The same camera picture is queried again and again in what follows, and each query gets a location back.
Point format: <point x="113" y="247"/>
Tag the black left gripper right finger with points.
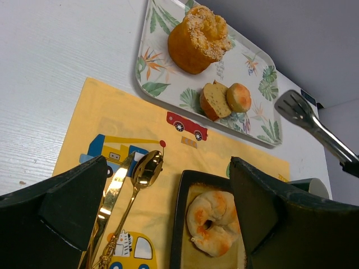
<point x="283" y="226"/>

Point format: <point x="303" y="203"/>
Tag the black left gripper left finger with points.
<point x="49" y="224"/>

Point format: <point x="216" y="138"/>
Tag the twisted ring bread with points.
<point x="213" y="222"/>

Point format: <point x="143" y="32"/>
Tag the metal serving tongs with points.
<point x="293" y="107"/>

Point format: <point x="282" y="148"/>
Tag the sliced bread piece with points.
<point x="213" y="101"/>

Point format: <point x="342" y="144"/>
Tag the green mug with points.
<point x="312" y="185"/>

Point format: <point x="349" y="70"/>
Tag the gold knife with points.
<point x="106" y="207"/>

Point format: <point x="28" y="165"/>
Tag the dark square plate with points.
<point x="184" y="254"/>

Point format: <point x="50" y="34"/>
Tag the gold spoon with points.
<point x="145" y="174"/>

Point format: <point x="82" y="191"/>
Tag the yellow vehicle-print placemat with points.
<point x="105" y="110"/>

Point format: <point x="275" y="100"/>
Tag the small round bun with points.
<point x="238" y="98"/>

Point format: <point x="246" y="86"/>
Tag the floral serving tray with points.
<point x="246" y="64"/>

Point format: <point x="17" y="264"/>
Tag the sugar-topped round cake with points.
<point x="199" y="40"/>

